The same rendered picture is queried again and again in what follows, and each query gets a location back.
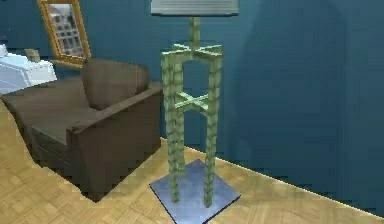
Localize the green bamboo floor lamp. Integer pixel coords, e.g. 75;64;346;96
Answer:
148;0;242;224

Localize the brown armchair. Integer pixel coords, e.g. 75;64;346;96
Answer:
0;57;164;203

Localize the gold framed picture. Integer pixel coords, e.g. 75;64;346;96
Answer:
35;0;92;70

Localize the small brown box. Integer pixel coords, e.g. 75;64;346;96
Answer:
24;48;42;64

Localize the white cabinet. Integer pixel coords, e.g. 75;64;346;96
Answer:
0;43;58;95

